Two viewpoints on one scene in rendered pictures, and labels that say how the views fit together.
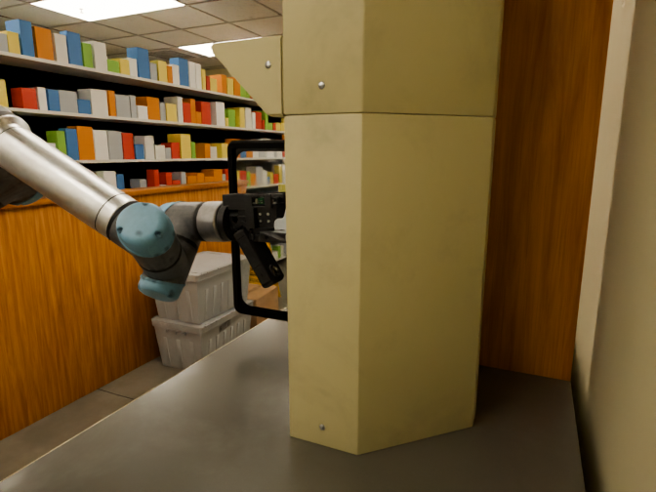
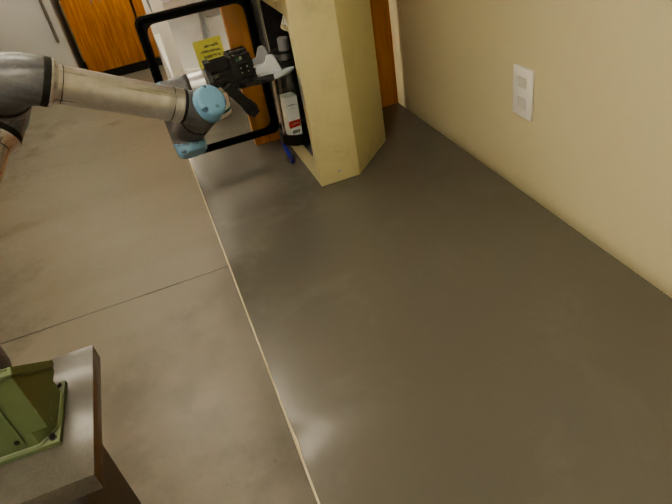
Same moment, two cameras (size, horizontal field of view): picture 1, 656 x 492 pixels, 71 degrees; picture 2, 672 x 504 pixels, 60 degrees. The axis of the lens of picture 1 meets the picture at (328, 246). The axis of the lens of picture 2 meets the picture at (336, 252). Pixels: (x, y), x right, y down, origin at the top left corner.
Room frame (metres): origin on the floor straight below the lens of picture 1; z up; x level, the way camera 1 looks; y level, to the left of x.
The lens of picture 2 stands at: (-0.43, 0.89, 1.69)
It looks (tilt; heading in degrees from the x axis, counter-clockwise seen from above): 36 degrees down; 322
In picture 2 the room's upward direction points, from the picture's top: 11 degrees counter-clockwise
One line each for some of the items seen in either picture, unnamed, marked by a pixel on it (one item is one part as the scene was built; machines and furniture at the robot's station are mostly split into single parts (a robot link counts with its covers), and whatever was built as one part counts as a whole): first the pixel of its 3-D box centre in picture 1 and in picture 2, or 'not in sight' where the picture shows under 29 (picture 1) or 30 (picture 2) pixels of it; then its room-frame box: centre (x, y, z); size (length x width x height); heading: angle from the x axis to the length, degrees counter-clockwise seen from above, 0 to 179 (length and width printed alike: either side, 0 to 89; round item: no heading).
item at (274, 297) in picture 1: (289, 233); (212, 79); (0.98, 0.08, 1.19); 0.30 x 0.01 x 0.40; 65
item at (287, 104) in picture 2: not in sight; (291, 96); (0.75, 0.00, 1.15); 0.11 x 0.11 x 0.21
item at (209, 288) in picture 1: (204, 285); not in sight; (2.97, 0.83, 0.49); 0.60 x 0.42 x 0.33; 156
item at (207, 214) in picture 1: (221, 221); (200, 85); (0.84, 0.20, 1.24); 0.08 x 0.05 x 0.08; 156
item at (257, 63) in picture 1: (301, 93); not in sight; (0.80, 0.04, 1.46); 0.32 x 0.12 x 0.10; 156
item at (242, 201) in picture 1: (256, 218); (230, 72); (0.81, 0.13, 1.25); 0.12 x 0.08 x 0.09; 66
